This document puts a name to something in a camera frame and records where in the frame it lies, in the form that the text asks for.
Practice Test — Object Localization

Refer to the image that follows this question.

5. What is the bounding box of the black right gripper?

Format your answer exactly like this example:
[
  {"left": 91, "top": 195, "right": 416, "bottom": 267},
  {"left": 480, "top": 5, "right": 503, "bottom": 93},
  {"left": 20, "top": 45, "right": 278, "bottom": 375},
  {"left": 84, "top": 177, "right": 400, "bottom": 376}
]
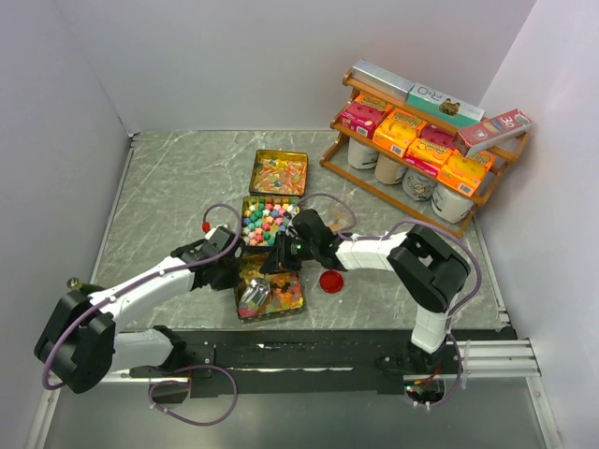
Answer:
[{"left": 260, "top": 231, "right": 318, "bottom": 276}]

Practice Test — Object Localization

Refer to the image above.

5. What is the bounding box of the gold tin of star candies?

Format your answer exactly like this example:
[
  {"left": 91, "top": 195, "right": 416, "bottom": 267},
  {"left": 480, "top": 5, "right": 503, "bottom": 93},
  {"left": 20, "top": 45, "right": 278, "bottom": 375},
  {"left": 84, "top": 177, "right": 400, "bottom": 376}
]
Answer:
[{"left": 241, "top": 196, "right": 300, "bottom": 253}]

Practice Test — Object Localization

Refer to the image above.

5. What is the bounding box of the silver metal scoop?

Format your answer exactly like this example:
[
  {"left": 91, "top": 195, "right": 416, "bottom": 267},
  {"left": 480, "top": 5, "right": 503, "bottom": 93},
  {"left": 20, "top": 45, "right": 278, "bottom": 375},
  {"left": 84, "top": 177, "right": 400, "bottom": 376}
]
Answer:
[{"left": 240, "top": 278, "right": 270, "bottom": 309}]

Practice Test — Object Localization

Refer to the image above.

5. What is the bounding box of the gold tin of gummy candies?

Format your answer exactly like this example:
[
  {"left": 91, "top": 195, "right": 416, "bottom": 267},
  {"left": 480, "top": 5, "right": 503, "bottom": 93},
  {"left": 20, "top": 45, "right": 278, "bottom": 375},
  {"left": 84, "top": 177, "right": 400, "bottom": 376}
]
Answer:
[{"left": 235, "top": 253, "right": 306, "bottom": 322}]

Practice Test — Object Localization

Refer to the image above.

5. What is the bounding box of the clear glass jar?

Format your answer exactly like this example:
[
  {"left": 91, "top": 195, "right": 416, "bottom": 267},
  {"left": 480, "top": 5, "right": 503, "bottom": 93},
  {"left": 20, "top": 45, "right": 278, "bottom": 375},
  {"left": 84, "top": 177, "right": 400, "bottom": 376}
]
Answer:
[{"left": 325, "top": 199, "right": 355, "bottom": 232}]

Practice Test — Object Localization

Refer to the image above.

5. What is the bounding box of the gold tin of stick candies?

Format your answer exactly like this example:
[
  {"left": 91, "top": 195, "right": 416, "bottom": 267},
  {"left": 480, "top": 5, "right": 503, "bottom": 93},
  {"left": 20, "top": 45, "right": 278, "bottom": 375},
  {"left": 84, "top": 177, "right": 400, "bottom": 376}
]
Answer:
[{"left": 249, "top": 150, "right": 309, "bottom": 196}]

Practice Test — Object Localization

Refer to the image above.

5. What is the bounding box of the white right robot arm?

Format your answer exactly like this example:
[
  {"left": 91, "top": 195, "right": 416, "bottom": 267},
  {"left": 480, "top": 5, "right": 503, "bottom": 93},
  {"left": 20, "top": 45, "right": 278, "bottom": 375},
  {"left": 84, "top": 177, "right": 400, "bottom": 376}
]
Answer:
[{"left": 259, "top": 209, "right": 472, "bottom": 373}]

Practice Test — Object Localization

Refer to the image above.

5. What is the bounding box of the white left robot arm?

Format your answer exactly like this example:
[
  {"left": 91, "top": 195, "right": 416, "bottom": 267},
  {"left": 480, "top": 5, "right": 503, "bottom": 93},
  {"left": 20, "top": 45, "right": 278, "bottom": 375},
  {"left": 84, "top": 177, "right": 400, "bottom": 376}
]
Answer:
[{"left": 34, "top": 225, "right": 241, "bottom": 394}]

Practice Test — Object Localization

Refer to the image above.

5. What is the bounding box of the red jar lid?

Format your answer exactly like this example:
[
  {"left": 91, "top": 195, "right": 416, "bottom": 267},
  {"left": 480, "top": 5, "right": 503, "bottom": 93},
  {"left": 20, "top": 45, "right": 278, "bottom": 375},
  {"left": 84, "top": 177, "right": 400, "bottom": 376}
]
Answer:
[{"left": 319, "top": 269, "right": 344, "bottom": 294}]

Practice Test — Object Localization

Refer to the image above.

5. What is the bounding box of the beige cup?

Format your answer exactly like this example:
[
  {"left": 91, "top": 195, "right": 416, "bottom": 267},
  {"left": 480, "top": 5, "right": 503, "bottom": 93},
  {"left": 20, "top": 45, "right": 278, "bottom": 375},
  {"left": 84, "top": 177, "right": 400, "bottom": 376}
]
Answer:
[{"left": 374, "top": 153, "right": 408, "bottom": 185}]

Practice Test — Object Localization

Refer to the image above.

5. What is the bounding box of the green champagne bottle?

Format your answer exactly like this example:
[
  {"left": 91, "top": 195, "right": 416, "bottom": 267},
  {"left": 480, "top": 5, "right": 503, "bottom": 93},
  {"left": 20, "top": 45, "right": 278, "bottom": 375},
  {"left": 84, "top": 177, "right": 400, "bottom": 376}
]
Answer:
[{"left": 66, "top": 277, "right": 104, "bottom": 296}]

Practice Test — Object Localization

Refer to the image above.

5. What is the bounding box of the monkey print cup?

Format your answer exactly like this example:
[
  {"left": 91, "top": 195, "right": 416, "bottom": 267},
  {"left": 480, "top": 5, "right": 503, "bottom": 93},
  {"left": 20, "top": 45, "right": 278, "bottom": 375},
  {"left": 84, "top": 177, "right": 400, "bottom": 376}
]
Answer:
[{"left": 402, "top": 169, "right": 437, "bottom": 201}]

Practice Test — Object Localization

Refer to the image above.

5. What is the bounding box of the white printed cup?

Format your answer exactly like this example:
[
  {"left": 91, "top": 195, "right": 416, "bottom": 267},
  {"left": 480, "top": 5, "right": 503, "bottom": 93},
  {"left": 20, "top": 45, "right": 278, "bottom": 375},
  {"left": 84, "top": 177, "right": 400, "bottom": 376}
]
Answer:
[{"left": 431, "top": 184, "right": 475, "bottom": 224}]

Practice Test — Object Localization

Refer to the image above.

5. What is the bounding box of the pink orange sponge box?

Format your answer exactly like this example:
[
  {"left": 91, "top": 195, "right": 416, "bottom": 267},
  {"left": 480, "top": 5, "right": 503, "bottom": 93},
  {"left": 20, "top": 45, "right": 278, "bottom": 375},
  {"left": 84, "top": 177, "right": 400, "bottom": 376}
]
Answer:
[{"left": 403, "top": 124, "right": 456, "bottom": 177}]

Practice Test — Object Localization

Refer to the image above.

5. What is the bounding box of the silver long box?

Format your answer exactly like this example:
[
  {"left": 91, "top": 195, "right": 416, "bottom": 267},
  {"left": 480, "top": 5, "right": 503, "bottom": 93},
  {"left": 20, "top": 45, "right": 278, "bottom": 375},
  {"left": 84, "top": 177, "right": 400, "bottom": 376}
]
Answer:
[{"left": 351, "top": 59, "right": 415, "bottom": 100}]

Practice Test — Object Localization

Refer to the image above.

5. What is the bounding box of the orange yellow sponge box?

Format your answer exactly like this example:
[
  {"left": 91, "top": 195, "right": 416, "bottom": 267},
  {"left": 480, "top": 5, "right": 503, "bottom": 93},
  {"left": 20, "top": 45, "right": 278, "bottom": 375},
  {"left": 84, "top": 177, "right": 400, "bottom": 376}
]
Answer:
[{"left": 437, "top": 151, "right": 496, "bottom": 197}]

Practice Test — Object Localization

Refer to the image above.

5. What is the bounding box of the teal cat box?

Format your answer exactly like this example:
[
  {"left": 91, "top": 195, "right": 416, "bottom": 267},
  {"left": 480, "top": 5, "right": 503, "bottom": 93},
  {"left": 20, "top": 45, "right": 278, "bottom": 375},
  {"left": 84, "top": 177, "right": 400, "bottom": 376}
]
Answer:
[{"left": 406, "top": 83, "right": 485, "bottom": 128}]

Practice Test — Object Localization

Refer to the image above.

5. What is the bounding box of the red long box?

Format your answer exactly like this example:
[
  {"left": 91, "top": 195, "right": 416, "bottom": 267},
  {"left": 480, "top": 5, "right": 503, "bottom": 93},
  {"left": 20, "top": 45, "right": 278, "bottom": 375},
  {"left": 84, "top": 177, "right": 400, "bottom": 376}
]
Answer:
[{"left": 453, "top": 109, "right": 533, "bottom": 156}]

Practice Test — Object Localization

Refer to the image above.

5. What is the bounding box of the wooden two-tier shelf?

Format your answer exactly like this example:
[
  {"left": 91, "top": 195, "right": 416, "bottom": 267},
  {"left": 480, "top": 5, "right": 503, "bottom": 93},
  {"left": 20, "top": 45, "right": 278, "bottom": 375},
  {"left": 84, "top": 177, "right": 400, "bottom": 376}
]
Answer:
[{"left": 320, "top": 62, "right": 532, "bottom": 237}]

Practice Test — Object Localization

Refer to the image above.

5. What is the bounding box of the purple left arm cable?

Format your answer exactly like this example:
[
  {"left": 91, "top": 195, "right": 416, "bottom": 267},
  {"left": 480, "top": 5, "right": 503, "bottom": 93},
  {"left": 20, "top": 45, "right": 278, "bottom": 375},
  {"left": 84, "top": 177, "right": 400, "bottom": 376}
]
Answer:
[{"left": 41, "top": 202, "right": 244, "bottom": 390}]

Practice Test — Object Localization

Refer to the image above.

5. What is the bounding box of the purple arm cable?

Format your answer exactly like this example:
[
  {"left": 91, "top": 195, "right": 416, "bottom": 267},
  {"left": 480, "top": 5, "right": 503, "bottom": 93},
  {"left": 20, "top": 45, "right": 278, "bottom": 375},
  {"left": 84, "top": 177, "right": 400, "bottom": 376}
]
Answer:
[
  {"left": 294, "top": 192, "right": 483, "bottom": 408},
  {"left": 41, "top": 202, "right": 244, "bottom": 390}
]

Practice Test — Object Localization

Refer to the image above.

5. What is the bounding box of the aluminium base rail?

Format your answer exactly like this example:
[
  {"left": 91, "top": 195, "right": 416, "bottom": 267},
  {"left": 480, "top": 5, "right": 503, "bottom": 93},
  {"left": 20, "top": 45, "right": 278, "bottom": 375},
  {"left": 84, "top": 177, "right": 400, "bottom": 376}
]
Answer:
[{"left": 44, "top": 340, "right": 542, "bottom": 385}]

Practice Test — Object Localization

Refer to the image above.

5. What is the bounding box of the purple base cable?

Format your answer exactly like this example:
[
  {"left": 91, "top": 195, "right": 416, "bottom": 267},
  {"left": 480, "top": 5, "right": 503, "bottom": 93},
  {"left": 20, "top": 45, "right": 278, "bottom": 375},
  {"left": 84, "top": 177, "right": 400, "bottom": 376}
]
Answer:
[{"left": 148, "top": 365, "right": 239, "bottom": 426}]

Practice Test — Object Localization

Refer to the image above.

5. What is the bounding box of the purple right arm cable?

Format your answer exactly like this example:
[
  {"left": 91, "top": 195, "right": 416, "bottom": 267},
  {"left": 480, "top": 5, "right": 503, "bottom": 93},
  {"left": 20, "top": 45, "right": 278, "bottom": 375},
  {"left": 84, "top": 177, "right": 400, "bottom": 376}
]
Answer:
[{"left": 294, "top": 192, "right": 483, "bottom": 408}]

